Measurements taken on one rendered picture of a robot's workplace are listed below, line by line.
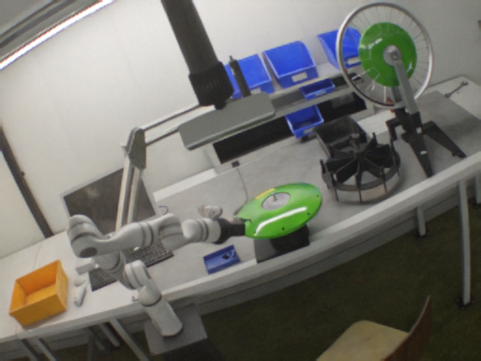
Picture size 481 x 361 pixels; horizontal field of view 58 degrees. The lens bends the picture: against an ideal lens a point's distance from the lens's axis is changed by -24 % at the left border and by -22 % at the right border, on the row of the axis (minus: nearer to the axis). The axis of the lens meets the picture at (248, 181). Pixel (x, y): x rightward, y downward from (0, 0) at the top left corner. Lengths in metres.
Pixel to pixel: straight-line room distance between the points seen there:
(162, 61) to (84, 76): 0.44
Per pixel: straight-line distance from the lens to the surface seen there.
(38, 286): 2.58
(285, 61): 2.65
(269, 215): 1.85
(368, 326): 1.92
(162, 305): 1.82
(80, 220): 1.38
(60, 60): 2.68
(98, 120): 2.72
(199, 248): 2.18
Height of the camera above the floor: 2.03
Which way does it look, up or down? 27 degrees down
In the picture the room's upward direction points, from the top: 23 degrees counter-clockwise
